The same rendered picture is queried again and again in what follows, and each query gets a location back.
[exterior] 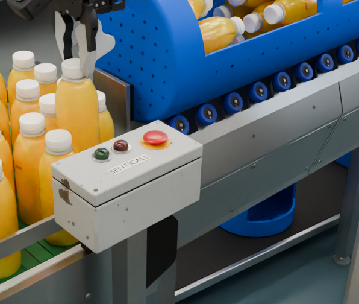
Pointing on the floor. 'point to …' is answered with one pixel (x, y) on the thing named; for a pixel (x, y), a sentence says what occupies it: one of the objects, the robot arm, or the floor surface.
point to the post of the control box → (129, 269)
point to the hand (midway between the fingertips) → (74, 66)
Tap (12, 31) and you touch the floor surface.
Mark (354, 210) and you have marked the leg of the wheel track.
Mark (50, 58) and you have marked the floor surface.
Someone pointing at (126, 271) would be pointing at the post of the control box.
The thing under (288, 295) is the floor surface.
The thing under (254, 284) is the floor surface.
